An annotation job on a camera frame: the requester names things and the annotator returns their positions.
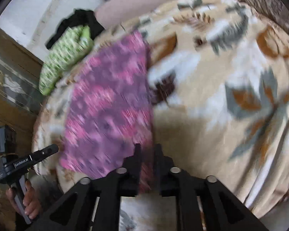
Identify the striped brown floral quilt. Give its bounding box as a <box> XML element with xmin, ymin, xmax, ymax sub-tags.
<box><xmin>231</xmin><ymin>0</ymin><xmax>289</xmax><ymax>41</ymax></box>

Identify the beige leaf-pattern blanket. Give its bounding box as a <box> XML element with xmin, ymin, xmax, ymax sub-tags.
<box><xmin>32</xmin><ymin>0</ymin><xmax>289</xmax><ymax>230</ymax></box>

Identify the black garment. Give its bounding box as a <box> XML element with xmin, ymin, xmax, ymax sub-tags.
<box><xmin>45</xmin><ymin>9</ymin><xmax>105</xmax><ymax>49</ymax></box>

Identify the green white patterned pillow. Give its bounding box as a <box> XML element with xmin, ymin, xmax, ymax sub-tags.
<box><xmin>38</xmin><ymin>26</ymin><xmax>93</xmax><ymax>95</ymax></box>

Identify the wooden glass-panel door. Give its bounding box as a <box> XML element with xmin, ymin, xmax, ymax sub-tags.
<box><xmin>0</xmin><ymin>23</ymin><xmax>45</xmax><ymax>231</ymax></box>

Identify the purple floral long-sleeve shirt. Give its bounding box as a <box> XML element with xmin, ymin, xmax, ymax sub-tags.
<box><xmin>59</xmin><ymin>31</ymin><xmax>153</xmax><ymax>192</ymax></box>

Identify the person left hand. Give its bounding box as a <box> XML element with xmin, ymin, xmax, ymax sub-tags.
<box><xmin>6</xmin><ymin>180</ymin><xmax>42</xmax><ymax>219</ymax></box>

